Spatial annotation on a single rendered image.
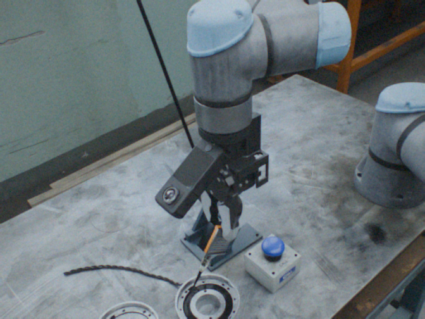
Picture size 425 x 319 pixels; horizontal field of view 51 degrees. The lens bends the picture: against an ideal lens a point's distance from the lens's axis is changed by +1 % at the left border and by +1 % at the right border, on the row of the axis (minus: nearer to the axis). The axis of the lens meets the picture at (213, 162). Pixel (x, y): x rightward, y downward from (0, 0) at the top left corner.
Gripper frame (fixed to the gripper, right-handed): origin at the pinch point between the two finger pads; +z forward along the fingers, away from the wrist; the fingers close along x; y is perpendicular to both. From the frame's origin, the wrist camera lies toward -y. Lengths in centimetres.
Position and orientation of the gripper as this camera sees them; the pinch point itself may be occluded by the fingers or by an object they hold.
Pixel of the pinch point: (219, 231)
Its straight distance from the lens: 71.3
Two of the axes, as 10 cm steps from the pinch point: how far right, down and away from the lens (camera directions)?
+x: -6.1, -4.6, 6.4
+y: 7.9, -4.2, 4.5
